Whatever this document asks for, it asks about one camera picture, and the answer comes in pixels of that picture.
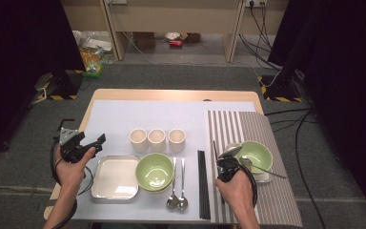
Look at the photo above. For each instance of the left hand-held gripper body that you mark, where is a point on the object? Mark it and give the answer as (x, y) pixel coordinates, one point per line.
(71, 148)

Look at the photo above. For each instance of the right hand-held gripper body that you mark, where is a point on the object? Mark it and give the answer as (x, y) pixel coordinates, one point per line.
(228, 167)

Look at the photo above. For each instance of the metal spoon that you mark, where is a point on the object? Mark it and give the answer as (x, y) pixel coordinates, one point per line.
(182, 198)
(172, 200)
(247, 161)

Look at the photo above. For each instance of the green bowl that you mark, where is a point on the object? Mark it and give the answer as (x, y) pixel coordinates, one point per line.
(259, 152)
(154, 171)
(158, 191)

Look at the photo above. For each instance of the white square plate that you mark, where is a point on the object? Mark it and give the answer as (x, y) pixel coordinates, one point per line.
(116, 178)
(265, 178)

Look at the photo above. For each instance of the cream ceramic cup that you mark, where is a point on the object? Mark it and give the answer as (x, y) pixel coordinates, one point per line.
(138, 140)
(177, 140)
(156, 139)

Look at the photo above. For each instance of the person's left hand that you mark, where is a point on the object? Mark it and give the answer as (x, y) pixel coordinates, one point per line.
(71, 171)

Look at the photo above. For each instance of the person's right hand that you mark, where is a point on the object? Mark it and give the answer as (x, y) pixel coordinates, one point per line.
(236, 191)

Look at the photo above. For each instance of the bundle of black chopsticks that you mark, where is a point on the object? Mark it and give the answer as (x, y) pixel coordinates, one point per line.
(204, 184)

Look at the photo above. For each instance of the pale lilac table mat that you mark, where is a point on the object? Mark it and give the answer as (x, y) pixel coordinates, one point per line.
(146, 117)

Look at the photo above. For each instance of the grey white striped placemat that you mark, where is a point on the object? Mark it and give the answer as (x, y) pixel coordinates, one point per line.
(279, 203)

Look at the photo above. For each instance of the black stand base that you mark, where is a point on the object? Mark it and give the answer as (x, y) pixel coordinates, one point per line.
(63, 84)
(281, 87)

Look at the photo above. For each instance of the green packet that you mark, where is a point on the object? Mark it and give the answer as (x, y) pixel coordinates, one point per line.
(93, 71)

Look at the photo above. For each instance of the dark table grommet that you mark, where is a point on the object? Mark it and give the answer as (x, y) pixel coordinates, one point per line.
(207, 100)

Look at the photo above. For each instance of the orange packet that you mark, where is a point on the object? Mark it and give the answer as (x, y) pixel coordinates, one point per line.
(90, 57)

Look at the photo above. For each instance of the clear plastic bag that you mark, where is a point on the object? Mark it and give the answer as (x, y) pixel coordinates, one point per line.
(97, 43)

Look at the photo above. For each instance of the brown cardboard box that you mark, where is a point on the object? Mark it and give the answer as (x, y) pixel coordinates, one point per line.
(144, 40)

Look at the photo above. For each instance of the black curtain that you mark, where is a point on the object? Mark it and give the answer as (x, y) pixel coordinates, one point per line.
(16, 51)
(346, 63)

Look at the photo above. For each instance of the red box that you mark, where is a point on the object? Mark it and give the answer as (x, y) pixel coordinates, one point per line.
(175, 44)

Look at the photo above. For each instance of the white crumpled wrapper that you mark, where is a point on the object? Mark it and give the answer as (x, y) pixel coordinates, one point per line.
(172, 36)

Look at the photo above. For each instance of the small open cardboard box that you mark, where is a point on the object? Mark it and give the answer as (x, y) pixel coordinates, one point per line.
(191, 37)

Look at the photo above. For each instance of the beige wooden desk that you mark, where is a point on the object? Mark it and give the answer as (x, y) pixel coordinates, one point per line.
(171, 16)

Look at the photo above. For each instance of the white wall socket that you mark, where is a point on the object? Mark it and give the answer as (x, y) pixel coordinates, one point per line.
(255, 3)

